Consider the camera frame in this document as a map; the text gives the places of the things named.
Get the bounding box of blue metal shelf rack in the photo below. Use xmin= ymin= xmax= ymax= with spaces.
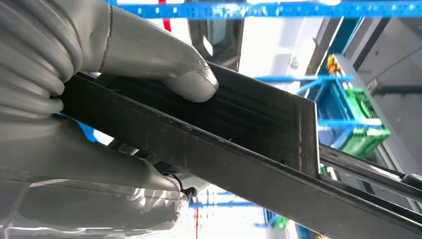
xmin=77 ymin=0 xmax=422 ymax=146

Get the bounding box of blue metal storage rack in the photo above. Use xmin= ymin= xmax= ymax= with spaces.
xmin=255 ymin=54 xmax=385 ymax=152

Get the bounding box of green plastic crate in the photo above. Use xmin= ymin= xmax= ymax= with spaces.
xmin=339 ymin=87 xmax=392 ymax=160

